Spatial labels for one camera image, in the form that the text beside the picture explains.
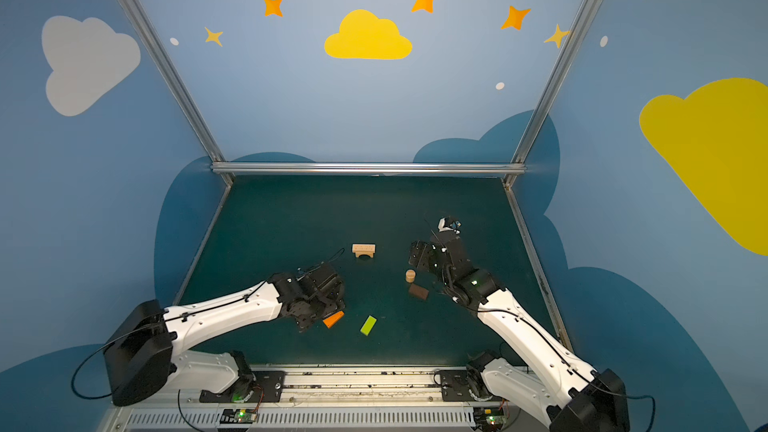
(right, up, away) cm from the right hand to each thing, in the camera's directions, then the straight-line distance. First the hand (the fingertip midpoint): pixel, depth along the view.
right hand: (426, 245), depth 80 cm
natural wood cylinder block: (-3, -12, +13) cm, 18 cm away
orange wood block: (-27, -23, +4) cm, 36 cm away
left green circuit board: (-47, -40, -9) cm, 62 cm away
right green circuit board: (+15, -41, -8) cm, 45 cm away
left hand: (-24, -20, +2) cm, 31 cm away
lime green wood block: (-16, -24, +4) cm, 29 cm away
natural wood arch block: (-19, -3, +16) cm, 25 cm away
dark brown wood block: (-1, -15, +9) cm, 18 cm away
